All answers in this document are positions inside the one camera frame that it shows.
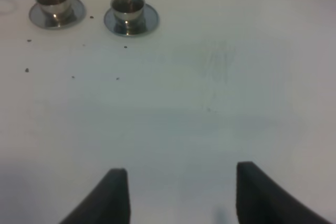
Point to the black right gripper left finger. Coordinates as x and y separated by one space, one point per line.
109 202

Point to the left steel saucer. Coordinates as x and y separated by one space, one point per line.
39 19

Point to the steel saucer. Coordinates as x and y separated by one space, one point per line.
151 21
39 19

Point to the right steel saucer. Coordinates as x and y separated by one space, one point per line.
151 21

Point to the steel teacup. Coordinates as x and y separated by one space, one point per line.
128 14
57 10

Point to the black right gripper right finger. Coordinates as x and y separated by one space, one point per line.
260 200

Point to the left steel teacup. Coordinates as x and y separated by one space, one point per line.
57 10

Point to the right steel teacup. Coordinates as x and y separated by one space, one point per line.
128 14

